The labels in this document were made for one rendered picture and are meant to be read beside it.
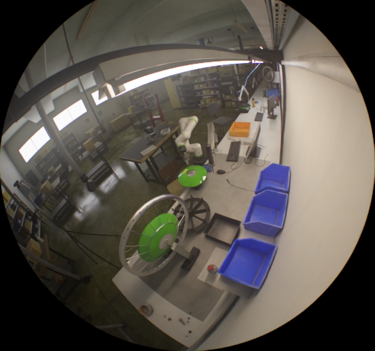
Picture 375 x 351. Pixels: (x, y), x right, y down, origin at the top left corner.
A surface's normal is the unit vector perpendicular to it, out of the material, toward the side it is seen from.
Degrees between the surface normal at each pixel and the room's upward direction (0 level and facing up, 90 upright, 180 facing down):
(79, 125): 90
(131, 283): 0
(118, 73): 90
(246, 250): 0
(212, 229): 0
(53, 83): 90
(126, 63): 90
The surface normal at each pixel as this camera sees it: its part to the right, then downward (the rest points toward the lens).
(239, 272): -0.26, -0.75
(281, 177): -0.56, 0.60
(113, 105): 0.80, 0.18
